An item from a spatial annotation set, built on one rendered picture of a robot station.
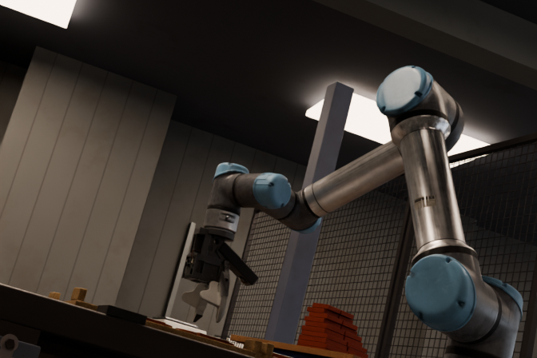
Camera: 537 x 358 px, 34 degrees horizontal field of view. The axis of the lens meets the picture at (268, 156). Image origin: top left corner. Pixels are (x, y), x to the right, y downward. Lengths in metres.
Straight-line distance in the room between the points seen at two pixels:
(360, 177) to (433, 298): 0.47
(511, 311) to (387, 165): 0.43
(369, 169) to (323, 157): 2.22
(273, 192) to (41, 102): 5.02
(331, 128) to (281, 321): 0.93
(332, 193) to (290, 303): 2.07
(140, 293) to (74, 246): 0.94
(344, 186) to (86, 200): 4.86
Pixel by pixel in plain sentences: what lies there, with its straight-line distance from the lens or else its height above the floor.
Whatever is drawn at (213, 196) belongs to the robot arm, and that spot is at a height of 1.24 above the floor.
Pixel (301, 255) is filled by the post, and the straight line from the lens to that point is 4.01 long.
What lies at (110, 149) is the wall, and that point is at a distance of 6.77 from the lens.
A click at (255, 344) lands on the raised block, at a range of 1.91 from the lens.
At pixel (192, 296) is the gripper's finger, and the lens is 2.00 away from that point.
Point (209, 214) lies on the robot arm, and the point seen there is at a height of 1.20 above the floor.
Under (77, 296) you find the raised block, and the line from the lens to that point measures 1.81.
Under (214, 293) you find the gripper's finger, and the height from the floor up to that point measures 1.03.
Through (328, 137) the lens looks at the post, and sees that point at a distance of 4.15.
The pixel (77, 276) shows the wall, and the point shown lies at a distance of 6.61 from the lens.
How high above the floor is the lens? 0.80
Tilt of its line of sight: 16 degrees up
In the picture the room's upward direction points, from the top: 15 degrees clockwise
